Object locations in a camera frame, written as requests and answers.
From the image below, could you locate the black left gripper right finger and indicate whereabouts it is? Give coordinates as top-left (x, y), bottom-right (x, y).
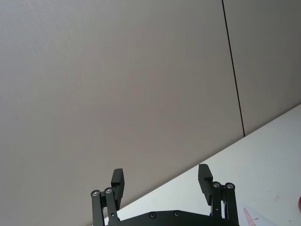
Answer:
top-left (198, 163), bottom-right (240, 226)

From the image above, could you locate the white table cloth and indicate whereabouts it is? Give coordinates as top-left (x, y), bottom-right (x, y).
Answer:
top-left (86, 110), bottom-right (301, 226)

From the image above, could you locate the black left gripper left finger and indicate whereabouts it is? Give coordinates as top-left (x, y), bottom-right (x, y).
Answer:
top-left (90, 168), bottom-right (126, 226)

